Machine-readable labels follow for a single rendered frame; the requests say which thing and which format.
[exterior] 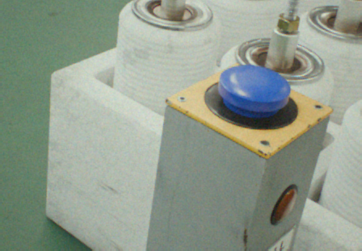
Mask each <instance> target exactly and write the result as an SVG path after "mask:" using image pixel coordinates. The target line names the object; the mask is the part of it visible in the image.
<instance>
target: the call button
mask: <svg viewBox="0 0 362 251"><path fill-rule="evenodd" d="M218 91H219V93H220V95H221V97H222V98H223V102H224V104H225V105H226V106H227V107H228V108H229V109H230V110H231V111H234V112H236V113H238V114H239V115H243V116H248V117H251V118H267V117H269V116H273V115H275V114H276V112H277V111H278V110H279V109H281V108H283V107H285V106H286V105H287V103H288V98H289V95H290V91H291V88H290V85H289V83H288V82H287V80H285V78H283V77H281V75H279V74H278V73H276V72H275V71H272V70H271V69H267V68H264V67H261V66H256V65H238V66H233V67H231V68H228V69H226V70H224V71H223V72H222V73H221V75H220V81H219V84H218Z"/></svg>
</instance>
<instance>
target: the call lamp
mask: <svg viewBox="0 0 362 251"><path fill-rule="evenodd" d="M296 199H297V191H296V189H291V190H290V191H289V192H288V193H287V194H285V196H284V197H283V198H282V200H281V201H280V204H279V206H278V207H277V209H276V213H275V222H276V223H279V222H280V221H283V220H284V219H285V218H286V217H287V216H288V214H290V212H291V210H292V209H293V206H294V205H295V202H296Z"/></svg>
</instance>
